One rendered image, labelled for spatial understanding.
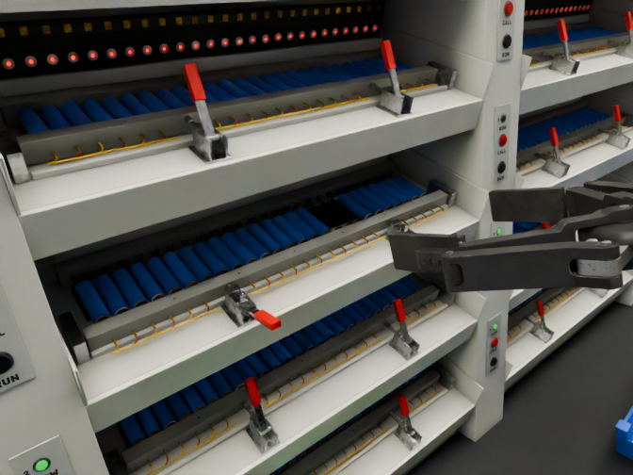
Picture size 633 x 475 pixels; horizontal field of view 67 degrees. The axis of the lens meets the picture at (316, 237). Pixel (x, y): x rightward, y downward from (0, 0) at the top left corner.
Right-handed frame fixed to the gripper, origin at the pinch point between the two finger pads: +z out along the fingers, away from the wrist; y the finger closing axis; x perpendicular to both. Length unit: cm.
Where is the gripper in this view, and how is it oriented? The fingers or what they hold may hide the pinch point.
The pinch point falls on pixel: (458, 226)
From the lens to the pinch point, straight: 43.8
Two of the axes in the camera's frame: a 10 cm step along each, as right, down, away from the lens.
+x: -2.3, -9.5, -2.1
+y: 7.9, -3.0, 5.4
